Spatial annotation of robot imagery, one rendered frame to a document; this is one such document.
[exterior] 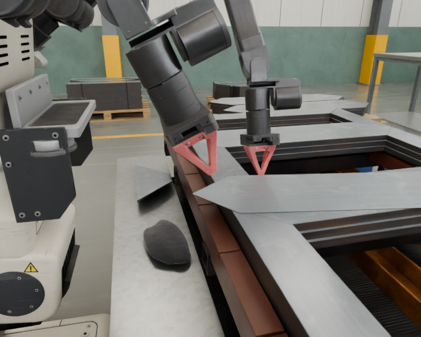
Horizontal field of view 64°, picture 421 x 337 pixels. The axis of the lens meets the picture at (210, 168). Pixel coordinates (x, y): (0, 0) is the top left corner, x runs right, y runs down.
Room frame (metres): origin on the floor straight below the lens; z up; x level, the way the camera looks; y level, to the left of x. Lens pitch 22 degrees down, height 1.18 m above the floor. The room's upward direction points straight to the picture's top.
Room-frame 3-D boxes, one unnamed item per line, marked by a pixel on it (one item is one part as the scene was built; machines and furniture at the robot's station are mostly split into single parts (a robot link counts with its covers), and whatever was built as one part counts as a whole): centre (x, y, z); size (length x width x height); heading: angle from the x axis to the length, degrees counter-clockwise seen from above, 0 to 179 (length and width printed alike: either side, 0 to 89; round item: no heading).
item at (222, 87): (5.66, -0.58, 0.20); 1.20 x 0.80 x 0.41; 98
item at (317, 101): (1.73, -0.40, 0.82); 0.80 x 0.40 x 0.06; 104
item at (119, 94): (5.12, 1.55, 0.26); 1.20 x 0.80 x 0.53; 103
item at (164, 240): (0.72, 0.11, 0.69); 0.20 x 0.10 x 0.03; 21
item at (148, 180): (1.10, 0.20, 0.70); 0.39 x 0.12 x 0.04; 14
